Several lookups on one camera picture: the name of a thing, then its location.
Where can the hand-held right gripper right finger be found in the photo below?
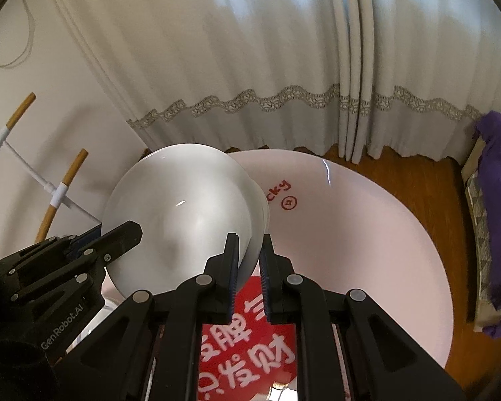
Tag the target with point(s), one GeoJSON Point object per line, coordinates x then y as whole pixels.
{"type": "Point", "coordinates": [264, 284]}

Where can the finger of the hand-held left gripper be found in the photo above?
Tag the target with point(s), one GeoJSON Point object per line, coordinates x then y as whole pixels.
{"type": "Point", "coordinates": [83, 238]}
{"type": "Point", "coordinates": [117, 238]}

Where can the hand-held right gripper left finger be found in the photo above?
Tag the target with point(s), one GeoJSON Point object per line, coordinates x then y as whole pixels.
{"type": "Point", "coordinates": [235, 284]}

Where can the white bowl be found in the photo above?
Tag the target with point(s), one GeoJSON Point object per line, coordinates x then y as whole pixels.
{"type": "Point", "coordinates": [171, 209]}
{"type": "Point", "coordinates": [261, 209]}

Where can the pink round tablecloth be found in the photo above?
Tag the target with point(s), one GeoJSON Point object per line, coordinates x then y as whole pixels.
{"type": "Point", "coordinates": [359, 238]}

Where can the wooden rack white joints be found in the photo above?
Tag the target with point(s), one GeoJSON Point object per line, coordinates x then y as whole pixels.
{"type": "Point", "coordinates": [19, 112]}

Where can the beige curtain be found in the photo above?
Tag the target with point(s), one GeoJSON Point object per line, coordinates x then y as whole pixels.
{"type": "Point", "coordinates": [421, 50]}
{"type": "Point", "coordinates": [213, 50]}

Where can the patterned seat cushion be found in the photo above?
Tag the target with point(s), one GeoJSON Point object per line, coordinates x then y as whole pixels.
{"type": "Point", "coordinates": [478, 225]}

